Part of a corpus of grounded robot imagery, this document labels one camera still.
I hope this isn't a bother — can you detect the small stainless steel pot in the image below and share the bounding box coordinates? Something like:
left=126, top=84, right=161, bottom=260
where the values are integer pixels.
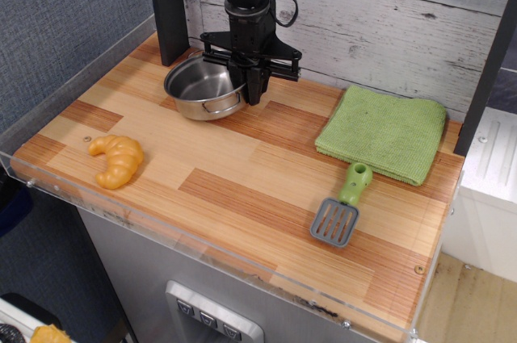
left=164, top=55, right=247, bottom=121

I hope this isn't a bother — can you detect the dark grey right post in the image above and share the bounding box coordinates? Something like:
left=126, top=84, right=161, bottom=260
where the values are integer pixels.
left=454, top=0, right=516, bottom=157

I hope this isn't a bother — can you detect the white cabinet at right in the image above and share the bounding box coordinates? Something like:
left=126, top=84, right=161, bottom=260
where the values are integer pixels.
left=442, top=107, right=516, bottom=282

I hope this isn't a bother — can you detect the green grey toy spatula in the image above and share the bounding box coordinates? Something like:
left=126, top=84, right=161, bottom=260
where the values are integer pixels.
left=309, top=162, right=372, bottom=248

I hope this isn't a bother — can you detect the green folded cloth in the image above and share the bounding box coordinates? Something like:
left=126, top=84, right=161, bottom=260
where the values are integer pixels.
left=315, top=86, right=447, bottom=186

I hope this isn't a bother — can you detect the dark grey left post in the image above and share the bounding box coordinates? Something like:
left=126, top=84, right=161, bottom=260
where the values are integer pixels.
left=152, top=0, right=190, bottom=66

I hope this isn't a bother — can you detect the silver dispenser button panel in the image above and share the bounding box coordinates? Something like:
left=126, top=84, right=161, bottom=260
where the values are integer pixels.
left=165, top=280, right=265, bottom=342

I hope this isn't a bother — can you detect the dark grey post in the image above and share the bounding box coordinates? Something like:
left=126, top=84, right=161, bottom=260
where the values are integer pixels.
left=152, top=0, right=190, bottom=66
left=454, top=0, right=516, bottom=157

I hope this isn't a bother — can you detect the clear acrylic table guard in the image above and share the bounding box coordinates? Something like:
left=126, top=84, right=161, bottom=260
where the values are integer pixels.
left=1, top=20, right=464, bottom=342

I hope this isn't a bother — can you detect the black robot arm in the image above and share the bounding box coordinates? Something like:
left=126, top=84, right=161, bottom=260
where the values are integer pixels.
left=200, top=0, right=302, bottom=106

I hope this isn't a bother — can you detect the grey metal cabinet front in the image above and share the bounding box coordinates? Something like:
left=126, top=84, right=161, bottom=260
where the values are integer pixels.
left=80, top=210, right=407, bottom=342

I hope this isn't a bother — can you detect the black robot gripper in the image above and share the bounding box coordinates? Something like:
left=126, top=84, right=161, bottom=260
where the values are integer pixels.
left=200, top=11, right=302, bottom=106

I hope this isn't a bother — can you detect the orange plastic croissant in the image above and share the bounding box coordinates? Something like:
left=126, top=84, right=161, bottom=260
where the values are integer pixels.
left=88, top=135, right=144, bottom=190

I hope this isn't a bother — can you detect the yellow object bottom left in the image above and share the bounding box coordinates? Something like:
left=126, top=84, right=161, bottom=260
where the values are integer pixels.
left=30, top=324, right=71, bottom=343

